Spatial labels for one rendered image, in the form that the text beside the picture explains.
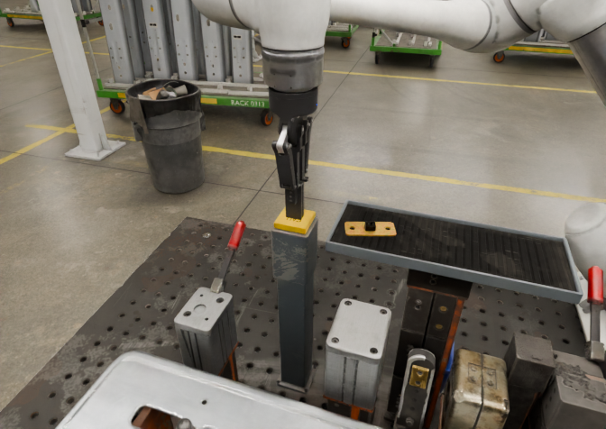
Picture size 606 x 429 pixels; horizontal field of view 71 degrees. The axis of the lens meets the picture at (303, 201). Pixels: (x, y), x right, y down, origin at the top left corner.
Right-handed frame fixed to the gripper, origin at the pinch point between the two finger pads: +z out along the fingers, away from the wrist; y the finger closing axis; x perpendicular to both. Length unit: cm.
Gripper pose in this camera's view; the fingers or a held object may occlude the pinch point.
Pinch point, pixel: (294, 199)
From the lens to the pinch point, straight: 74.6
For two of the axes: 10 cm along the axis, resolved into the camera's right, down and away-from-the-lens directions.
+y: -3.3, 5.0, -8.0
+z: 0.0, 8.5, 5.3
